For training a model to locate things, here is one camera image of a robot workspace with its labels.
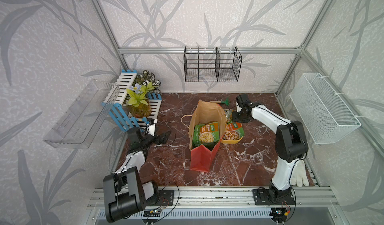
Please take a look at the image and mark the blue white wooden crate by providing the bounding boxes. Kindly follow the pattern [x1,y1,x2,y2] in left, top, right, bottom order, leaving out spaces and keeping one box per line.
[109,70,162,132]

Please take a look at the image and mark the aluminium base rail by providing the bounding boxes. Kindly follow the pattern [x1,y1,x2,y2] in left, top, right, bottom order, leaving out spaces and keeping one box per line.
[86,185,340,211]

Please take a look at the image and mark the yellow green soup packet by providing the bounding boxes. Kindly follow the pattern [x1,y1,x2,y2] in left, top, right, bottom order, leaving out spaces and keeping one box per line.
[192,122,220,151]

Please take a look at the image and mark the black wire basket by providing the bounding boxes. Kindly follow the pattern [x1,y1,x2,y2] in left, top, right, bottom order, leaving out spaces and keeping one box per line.
[183,47,243,83]

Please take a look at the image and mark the potted artificial plant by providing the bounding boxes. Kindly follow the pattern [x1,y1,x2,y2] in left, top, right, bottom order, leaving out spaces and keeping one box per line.
[123,70,161,118]

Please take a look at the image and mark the red paper bag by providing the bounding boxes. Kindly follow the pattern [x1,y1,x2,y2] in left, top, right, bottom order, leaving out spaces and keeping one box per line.
[188,100,227,173]

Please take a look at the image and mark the yellow plastic tray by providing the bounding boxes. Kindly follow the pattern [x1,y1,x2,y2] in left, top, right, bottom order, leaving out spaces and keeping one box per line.
[221,125,245,144]

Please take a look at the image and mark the green toy rake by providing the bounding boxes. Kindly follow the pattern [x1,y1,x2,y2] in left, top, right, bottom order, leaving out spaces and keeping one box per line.
[210,98,230,107]

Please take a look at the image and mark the white wire basket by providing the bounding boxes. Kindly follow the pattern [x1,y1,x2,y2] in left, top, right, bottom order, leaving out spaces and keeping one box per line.
[290,73,362,145]

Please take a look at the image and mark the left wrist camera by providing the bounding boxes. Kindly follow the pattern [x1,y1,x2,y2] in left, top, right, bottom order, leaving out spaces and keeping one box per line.
[148,119,158,136]

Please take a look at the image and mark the red green cereal packet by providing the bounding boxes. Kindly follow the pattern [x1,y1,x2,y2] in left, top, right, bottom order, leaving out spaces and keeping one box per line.
[224,122,245,141]

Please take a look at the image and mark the white work glove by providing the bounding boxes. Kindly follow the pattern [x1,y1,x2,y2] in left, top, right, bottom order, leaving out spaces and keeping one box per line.
[290,160,310,187]

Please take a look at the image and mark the clear acrylic shelf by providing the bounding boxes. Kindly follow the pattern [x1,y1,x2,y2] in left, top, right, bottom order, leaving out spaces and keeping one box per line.
[43,80,120,149]

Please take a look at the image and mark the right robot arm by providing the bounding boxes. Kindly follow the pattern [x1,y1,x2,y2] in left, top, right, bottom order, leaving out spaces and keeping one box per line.
[232,94,309,206]

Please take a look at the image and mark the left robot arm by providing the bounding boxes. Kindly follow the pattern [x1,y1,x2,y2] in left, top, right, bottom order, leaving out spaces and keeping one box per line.
[103,125,175,224]

